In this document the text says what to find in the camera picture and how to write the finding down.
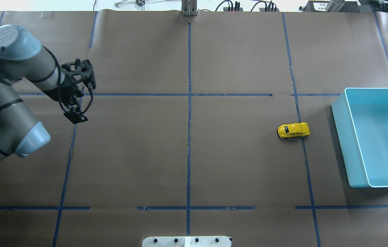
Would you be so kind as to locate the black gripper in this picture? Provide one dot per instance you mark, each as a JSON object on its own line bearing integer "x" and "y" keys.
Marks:
{"x": 64, "y": 93}

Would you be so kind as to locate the yellow beetle toy car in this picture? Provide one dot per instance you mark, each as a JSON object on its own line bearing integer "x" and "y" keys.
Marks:
{"x": 299, "y": 129}

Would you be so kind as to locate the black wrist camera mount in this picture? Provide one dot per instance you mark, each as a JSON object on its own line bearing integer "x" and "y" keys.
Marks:
{"x": 78, "y": 71}

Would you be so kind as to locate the small metal cup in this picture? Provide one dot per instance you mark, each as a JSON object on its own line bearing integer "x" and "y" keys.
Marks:
{"x": 334, "y": 5}

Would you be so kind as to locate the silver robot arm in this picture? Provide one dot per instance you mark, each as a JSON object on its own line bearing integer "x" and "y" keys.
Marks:
{"x": 23, "y": 56}

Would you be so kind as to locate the aluminium frame post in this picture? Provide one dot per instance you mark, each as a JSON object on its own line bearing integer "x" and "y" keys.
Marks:
{"x": 189, "y": 8}

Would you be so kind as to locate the light blue plastic bin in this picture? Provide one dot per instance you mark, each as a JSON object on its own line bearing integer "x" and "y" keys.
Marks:
{"x": 361, "y": 119}

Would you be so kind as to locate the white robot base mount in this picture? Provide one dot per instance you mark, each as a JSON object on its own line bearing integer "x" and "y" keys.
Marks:
{"x": 187, "y": 241}

